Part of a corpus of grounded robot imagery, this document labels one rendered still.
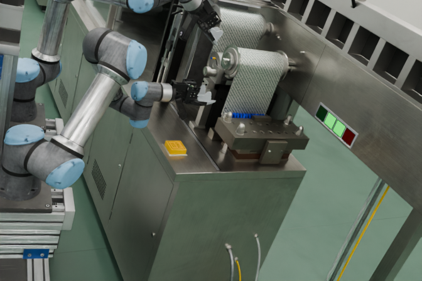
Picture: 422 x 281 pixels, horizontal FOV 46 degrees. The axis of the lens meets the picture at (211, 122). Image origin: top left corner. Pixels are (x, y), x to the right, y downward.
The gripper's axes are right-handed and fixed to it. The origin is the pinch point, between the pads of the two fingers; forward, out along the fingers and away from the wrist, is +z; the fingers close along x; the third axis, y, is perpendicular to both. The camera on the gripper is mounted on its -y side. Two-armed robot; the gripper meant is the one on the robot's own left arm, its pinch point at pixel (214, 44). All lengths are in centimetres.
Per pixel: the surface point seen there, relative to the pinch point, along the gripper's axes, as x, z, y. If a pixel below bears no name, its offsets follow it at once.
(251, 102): -4.6, 34.5, -1.7
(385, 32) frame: -40, 16, 50
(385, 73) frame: -43, 31, 43
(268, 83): -4.6, 32.1, 9.2
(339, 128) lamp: -40, 42, 18
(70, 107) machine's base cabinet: 125, 56, -89
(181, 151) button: -17.8, 18.2, -38.0
